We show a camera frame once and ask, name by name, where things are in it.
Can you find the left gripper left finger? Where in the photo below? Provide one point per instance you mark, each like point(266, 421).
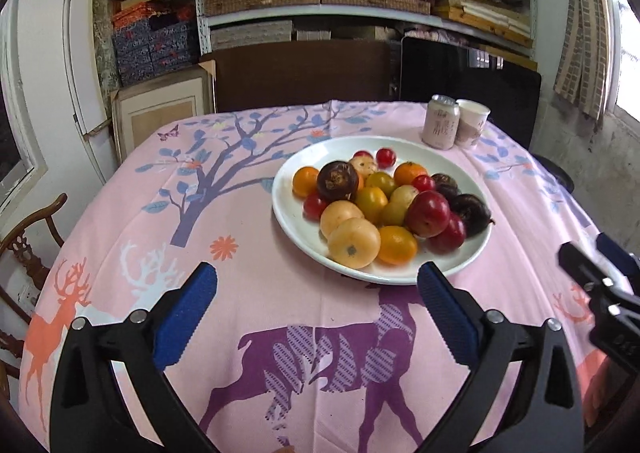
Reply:
point(149, 341)

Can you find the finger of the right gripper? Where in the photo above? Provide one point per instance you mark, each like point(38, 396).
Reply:
point(626, 262)
point(581, 269)

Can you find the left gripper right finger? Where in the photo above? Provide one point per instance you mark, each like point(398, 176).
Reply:
point(487, 344)

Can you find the red plum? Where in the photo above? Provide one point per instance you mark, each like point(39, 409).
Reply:
point(428, 214)

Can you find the large orange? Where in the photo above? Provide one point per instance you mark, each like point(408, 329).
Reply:
point(355, 243)

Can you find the dark brown mangosteen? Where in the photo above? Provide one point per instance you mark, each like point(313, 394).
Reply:
point(337, 181)

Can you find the wooden chair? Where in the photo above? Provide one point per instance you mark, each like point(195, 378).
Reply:
point(16, 243)

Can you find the pale yellow fruit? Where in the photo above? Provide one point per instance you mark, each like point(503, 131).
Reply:
point(403, 196)

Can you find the white paper cup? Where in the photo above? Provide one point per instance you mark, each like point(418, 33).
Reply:
point(472, 120)

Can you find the black monitor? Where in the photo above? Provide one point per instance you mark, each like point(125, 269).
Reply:
point(509, 90)

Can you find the orange mandarin on plate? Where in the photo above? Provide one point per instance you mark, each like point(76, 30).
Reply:
point(406, 172)

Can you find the beige patterned curtain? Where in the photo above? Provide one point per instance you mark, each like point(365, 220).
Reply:
point(582, 77)

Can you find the small yellow fruit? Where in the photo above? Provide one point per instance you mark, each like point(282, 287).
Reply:
point(383, 181)

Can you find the pink drink can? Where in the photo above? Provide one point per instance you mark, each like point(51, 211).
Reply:
point(441, 122)

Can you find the small orange tangerine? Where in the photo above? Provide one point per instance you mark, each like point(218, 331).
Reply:
point(304, 181)

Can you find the framed picture in box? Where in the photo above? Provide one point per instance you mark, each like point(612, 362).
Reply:
point(155, 107)

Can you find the blue patterned boxes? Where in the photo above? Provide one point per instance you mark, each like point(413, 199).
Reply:
point(143, 53)

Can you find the dark wooden board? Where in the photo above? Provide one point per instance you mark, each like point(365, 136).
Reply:
point(303, 73)

